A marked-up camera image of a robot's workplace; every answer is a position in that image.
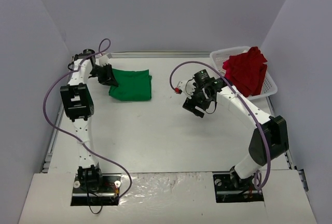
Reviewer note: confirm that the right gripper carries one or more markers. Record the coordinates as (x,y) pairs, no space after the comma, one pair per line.
(195,103)

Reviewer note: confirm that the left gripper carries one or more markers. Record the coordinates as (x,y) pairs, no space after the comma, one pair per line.
(107,76)

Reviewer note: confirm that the green t shirt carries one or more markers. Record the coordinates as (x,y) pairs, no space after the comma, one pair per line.
(133,86)

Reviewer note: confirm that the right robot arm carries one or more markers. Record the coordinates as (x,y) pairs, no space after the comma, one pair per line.
(269,138)

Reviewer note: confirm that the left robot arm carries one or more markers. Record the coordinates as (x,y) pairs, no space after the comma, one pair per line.
(79,108)

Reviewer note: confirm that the white plastic basket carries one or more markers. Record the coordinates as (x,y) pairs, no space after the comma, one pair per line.
(218,58)

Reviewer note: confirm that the red t shirt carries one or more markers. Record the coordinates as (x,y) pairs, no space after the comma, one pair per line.
(247,71)

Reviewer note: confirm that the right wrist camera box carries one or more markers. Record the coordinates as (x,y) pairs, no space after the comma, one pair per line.
(186,87)

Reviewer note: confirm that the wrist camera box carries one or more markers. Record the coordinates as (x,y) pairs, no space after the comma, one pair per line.
(103,60)
(186,87)

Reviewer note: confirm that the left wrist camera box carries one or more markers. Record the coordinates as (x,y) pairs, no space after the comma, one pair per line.
(103,60)

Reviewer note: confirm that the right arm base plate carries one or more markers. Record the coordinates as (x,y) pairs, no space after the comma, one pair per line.
(226,191)

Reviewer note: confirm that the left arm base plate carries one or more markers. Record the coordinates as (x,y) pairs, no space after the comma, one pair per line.
(105,194)

